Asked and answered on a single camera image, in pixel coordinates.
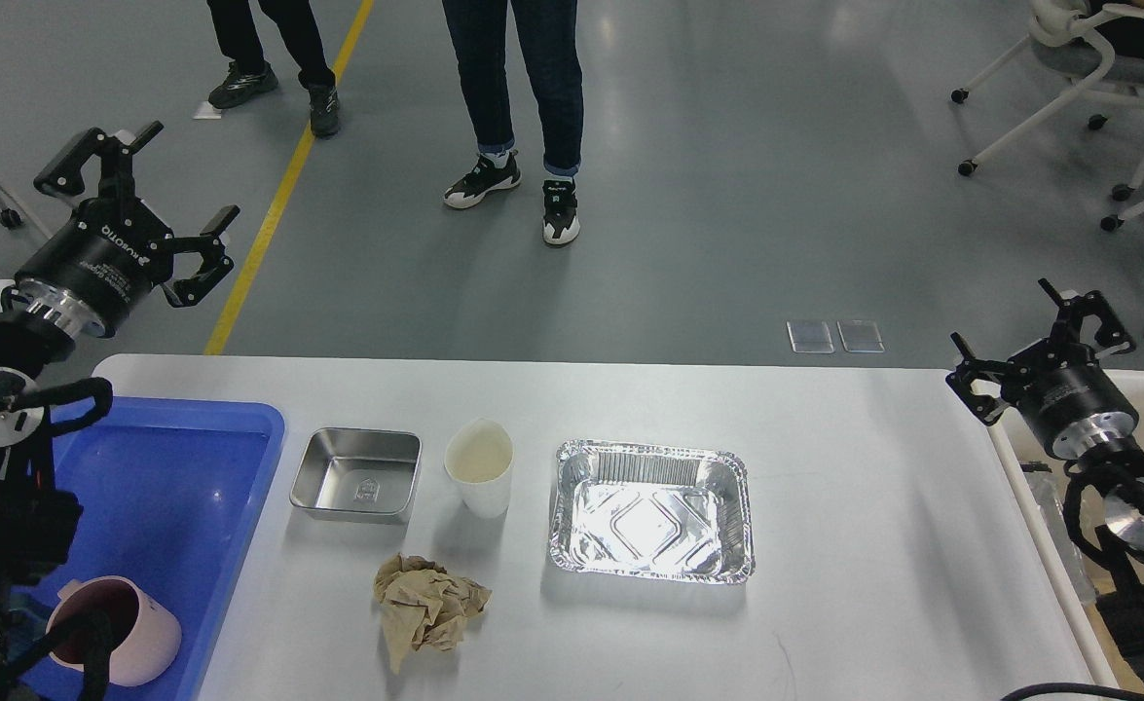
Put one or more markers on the white paper on floor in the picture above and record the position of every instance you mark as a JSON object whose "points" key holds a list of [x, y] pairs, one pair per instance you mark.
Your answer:
{"points": [[205, 112]]}

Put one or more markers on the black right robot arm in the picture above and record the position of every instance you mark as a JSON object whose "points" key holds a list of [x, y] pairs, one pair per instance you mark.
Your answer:
{"points": [[1103, 504]]}

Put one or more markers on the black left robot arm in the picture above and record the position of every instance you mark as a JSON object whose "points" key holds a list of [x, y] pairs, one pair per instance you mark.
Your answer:
{"points": [[38, 520]]}

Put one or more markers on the white plastic bin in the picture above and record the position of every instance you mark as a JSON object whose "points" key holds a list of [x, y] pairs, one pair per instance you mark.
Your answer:
{"points": [[1038, 484]]}

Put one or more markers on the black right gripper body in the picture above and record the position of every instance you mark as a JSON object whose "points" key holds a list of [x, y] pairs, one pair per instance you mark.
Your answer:
{"points": [[1068, 402]]}

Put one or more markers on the floor socket plate right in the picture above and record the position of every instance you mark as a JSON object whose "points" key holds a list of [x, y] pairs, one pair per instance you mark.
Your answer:
{"points": [[860, 336]]}

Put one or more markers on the floor socket plate left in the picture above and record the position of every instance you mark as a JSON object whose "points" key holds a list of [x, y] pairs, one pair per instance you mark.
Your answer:
{"points": [[810, 336]]}

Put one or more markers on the white office chair right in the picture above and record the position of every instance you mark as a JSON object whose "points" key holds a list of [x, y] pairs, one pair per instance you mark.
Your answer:
{"points": [[1064, 36]]}

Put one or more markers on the crumpled brown paper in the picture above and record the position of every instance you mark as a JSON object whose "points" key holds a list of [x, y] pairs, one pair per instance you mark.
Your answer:
{"points": [[423, 605]]}

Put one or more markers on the floor socket plate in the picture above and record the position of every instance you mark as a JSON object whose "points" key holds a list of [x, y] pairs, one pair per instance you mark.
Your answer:
{"points": [[860, 336], [810, 336]]}

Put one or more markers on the white paper cup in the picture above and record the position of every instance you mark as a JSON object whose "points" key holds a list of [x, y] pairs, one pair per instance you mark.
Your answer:
{"points": [[479, 461]]}

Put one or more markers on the blue plastic tray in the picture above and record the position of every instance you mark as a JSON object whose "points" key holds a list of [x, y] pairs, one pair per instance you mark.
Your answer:
{"points": [[172, 490]]}

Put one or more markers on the pink mug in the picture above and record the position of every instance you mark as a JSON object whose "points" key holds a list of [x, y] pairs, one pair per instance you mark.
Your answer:
{"points": [[145, 636]]}

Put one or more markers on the stainless steel rectangular container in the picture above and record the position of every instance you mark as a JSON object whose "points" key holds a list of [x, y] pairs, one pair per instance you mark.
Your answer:
{"points": [[353, 474]]}

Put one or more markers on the aluminium foil tray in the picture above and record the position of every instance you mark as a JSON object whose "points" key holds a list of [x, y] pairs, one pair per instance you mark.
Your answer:
{"points": [[651, 511]]}

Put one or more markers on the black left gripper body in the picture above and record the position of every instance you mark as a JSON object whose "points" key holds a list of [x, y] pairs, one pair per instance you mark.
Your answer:
{"points": [[101, 257]]}

